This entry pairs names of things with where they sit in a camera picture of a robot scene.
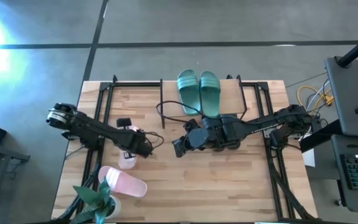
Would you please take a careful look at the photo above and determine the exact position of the yellow cable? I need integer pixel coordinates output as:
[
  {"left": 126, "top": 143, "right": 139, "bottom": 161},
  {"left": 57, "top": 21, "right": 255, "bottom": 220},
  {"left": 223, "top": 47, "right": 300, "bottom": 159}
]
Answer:
[{"left": 296, "top": 85, "right": 334, "bottom": 110}]

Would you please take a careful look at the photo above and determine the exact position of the green slide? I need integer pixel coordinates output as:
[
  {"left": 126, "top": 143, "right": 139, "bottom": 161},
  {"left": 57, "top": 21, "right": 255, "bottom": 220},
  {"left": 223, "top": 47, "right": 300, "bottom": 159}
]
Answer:
[
  {"left": 199, "top": 70, "right": 222, "bottom": 118},
  {"left": 177, "top": 68, "right": 202, "bottom": 116}
]

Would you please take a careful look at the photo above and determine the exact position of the white cable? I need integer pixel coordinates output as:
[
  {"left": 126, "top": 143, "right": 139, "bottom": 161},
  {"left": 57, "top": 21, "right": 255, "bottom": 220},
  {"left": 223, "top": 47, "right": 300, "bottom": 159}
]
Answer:
[{"left": 306, "top": 79, "right": 332, "bottom": 113}]

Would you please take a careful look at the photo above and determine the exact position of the grey desk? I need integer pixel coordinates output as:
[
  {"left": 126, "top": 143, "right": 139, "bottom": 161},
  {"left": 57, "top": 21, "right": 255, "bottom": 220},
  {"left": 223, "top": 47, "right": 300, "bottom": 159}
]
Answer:
[
  {"left": 324, "top": 55, "right": 358, "bottom": 139},
  {"left": 331, "top": 134, "right": 358, "bottom": 215}
]

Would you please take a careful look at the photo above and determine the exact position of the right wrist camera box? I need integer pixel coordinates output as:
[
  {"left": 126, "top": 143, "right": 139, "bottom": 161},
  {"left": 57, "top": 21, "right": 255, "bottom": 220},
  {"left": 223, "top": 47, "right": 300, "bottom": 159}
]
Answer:
[{"left": 172, "top": 138, "right": 188, "bottom": 158}]

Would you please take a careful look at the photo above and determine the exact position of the black slide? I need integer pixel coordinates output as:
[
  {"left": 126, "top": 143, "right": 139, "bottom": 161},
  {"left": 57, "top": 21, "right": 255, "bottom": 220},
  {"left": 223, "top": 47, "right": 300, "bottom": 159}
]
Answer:
[{"left": 211, "top": 140, "right": 242, "bottom": 152}]

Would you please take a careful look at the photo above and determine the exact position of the white paper sheet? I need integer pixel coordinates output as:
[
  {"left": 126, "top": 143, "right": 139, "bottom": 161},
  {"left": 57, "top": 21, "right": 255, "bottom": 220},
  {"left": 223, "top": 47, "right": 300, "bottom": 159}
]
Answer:
[{"left": 303, "top": 149, "right": 316, "bottom": 169}]

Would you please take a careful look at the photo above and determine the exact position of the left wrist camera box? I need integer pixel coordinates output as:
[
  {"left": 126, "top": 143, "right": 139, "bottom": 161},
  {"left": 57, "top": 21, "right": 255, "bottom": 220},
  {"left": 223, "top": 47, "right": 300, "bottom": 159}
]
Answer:
[{"left": 116, "top": 117, "right": 132, "bottom": 129}]

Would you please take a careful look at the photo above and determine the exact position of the black aluminium table frame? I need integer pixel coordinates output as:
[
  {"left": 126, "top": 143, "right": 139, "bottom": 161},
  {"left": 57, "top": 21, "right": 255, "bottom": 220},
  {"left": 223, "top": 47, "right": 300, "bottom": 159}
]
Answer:
[{"left": 56, "top": 74, "right": 316, "bottom": 222}]

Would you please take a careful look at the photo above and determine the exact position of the green potted plant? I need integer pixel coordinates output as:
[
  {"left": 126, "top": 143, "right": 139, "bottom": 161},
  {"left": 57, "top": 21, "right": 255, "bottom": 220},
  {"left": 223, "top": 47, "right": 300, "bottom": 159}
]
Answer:
[{"left": 69, "top": 176, "right": 122, "bottom": 224}]

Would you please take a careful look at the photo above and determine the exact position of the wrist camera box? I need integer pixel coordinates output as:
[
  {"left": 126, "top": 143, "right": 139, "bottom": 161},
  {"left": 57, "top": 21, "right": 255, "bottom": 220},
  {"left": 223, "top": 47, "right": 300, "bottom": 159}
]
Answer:
[
  {"left": 172, "top": 138, "right": 188, "bottom": 158},
  {"left": 116, "top": 117, "right": 132, "bottom": 129}
]

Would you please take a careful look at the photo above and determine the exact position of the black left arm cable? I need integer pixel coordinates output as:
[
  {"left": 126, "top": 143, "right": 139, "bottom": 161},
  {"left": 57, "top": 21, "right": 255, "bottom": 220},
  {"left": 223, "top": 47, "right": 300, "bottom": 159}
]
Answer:
[{"left": 143, "top": 131, "right": 165, "bottom": 149}]

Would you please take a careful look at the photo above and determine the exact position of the black pole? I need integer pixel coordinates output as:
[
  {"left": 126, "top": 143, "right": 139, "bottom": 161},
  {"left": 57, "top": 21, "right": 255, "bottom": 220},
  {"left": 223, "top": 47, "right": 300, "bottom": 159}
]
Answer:
[{"left": 337, "top": 27, "right": 358, "bottom": 68}]

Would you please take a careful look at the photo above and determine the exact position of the pink slide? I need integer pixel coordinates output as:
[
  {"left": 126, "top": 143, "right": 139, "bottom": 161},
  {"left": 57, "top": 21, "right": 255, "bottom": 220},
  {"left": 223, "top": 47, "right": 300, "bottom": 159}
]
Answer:
[
  {"left": 98, "top": 166, "right": 148, "bottom": 198},
  {"left": 117, "top": 123, "right": 140, "bottom": 170}
]

